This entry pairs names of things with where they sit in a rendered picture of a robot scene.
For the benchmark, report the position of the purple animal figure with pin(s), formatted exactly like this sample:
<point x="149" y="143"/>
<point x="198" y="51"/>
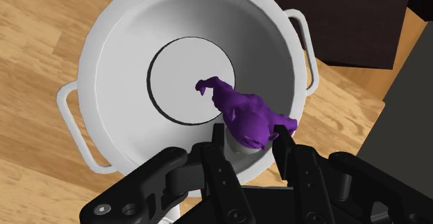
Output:
<point x="244" y="115"/>

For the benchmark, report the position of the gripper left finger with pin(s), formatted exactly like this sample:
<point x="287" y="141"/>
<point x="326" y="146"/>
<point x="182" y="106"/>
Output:
<point x="216" y="172"/>

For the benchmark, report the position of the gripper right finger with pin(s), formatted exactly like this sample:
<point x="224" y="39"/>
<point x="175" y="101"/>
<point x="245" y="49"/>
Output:
<point x="308" y="176"/>

